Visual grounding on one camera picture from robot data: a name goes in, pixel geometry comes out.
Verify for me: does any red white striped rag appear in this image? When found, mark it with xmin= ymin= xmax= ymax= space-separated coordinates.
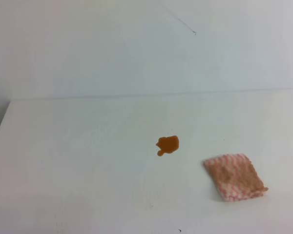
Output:
xmin=203 ymin=154 xmax=268 ymax=202

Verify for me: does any brown coffee stain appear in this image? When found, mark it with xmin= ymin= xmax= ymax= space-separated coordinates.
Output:
xmin=156 ymin=136 xmax=179 ymax=156

